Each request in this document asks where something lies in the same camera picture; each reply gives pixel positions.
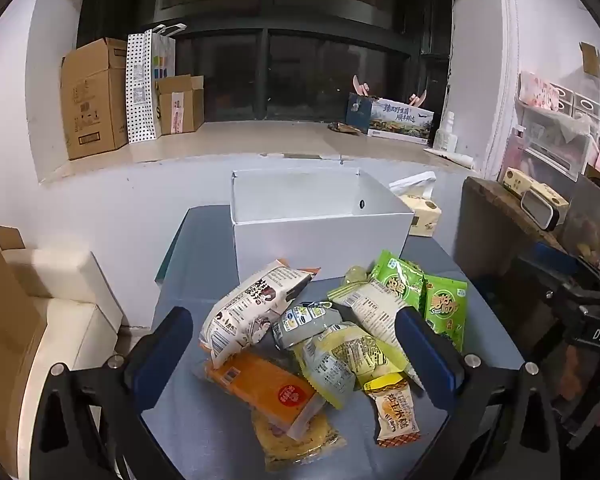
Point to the grey blue small packet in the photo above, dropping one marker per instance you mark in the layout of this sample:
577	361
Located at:
300	322

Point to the small open cardboard box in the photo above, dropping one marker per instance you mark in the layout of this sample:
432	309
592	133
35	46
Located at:
180	107

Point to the white black printed snack packet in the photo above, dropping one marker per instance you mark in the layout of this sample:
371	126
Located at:
250	305

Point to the cream cushioned seat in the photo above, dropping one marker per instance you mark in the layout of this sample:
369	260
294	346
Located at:
65	310

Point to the white alarm clock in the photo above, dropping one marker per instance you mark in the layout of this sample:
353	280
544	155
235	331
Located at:
540	210

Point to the white drawer organizer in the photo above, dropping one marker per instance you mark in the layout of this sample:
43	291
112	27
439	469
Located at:
560	125

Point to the large cardboard box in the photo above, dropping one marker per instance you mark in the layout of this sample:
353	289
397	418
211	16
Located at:
92	100

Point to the dark blue box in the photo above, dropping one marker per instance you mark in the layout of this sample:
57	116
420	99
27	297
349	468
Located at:
358	112

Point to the clear packet of yellow cake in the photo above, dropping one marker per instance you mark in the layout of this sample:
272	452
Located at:
290	442

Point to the dotted white paper bag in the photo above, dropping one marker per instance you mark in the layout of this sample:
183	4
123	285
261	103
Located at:
140	90

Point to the white box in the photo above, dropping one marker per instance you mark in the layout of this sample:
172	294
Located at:
320	245

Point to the white tube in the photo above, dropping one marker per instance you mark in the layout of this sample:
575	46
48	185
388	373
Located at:
450	156

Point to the scenery printed box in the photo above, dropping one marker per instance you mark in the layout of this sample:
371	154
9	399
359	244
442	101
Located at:
400	120

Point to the brown wooden board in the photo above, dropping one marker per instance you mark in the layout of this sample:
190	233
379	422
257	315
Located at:
495	220

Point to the cardboard piece on wall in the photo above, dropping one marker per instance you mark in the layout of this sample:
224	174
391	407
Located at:
591	60

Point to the flat cardboard sheet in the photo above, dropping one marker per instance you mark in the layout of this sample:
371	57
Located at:
5	340

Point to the pink toy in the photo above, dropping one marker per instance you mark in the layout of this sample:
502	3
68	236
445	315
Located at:
361	86
419	97

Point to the yellow tissue pack with tissue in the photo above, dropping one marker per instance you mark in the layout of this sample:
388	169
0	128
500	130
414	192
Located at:
422	215

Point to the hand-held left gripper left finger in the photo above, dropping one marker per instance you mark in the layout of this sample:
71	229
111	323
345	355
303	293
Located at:
160	355

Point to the orange snack packet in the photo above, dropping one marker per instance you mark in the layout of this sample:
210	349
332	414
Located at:
260	385

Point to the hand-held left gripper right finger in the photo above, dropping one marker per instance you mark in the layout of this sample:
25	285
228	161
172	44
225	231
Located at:
425	355

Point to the green snack packet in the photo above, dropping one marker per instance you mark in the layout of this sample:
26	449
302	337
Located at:
445	310
397	275

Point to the brown wrapper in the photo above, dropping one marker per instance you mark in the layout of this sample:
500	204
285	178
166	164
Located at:
347	128

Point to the pale yellow snack packet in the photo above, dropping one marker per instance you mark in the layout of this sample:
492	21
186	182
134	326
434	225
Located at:
340	355

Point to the small pale green packet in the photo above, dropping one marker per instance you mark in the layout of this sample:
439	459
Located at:
357	276

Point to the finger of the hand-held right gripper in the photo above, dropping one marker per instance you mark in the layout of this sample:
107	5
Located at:
560	280

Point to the white spray bottle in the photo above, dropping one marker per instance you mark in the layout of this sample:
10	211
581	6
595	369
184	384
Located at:
446	135

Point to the dark window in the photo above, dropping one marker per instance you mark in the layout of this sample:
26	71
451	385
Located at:
290	70

